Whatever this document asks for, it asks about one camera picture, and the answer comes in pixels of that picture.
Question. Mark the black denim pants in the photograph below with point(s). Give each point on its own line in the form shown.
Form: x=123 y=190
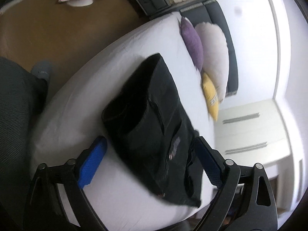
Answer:
x=152 y=134

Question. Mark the white bed sheet mattress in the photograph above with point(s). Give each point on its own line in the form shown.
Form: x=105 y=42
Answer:
x=73 y=119

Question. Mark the white wardrobe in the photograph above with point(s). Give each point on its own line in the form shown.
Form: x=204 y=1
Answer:
x=265 y=133

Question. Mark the person's grey trouser leg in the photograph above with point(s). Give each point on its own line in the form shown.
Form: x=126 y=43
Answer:
x=23 y=97

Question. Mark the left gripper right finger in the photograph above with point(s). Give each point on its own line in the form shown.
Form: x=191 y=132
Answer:
x=245 y=199

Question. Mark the grey sock foot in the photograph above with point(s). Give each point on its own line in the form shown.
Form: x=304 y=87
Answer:
x=42 y=70

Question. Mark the dark grey headboard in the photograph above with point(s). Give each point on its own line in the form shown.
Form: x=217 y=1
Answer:
x=209 y=11

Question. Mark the yellow pillow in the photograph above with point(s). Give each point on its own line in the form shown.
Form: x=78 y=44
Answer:
x=211 y=96

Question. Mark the purple pillow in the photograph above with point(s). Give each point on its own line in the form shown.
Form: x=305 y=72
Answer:
x=193 y=43

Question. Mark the large white pillow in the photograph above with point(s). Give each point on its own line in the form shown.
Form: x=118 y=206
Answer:
x=216 y=56

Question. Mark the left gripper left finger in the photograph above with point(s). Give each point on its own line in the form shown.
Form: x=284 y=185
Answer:
x=46 y=208

